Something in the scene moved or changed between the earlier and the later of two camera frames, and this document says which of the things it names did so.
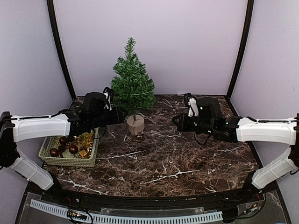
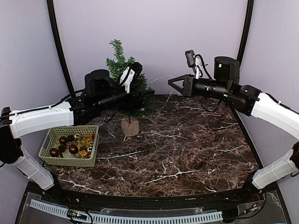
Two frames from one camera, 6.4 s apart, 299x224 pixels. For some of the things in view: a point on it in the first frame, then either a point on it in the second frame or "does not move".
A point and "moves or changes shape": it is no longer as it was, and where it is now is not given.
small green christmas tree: (132, 89) moves or changes shape
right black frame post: (248, 25) does not move
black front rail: (120, 202) does not move
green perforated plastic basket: (77, 150) does not move
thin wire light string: (131, 94) moves or changes shape
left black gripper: (121, 118) to (133, 103)
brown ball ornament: (53, 152) does not move
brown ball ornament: (63, 141) does not move
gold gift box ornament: (82, 153) does not move
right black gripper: (182, 126) to (188, 89)
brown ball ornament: (73, 149) does not move
